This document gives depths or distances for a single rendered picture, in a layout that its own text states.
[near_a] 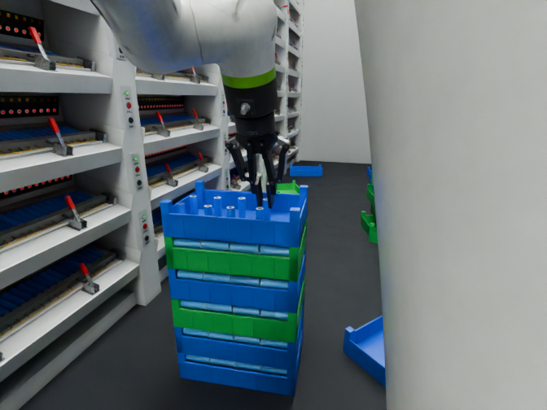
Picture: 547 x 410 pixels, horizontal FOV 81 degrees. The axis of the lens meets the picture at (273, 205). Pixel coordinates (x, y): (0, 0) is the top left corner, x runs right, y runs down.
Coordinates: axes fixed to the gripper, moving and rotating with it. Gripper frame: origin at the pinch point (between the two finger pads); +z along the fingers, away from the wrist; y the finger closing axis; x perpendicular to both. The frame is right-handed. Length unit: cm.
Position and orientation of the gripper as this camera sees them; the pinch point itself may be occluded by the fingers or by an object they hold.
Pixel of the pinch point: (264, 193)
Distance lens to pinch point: 72.8
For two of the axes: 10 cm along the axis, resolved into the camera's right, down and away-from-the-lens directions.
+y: 9.8, 0.5, -1.8
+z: 0.8, 7.3, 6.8
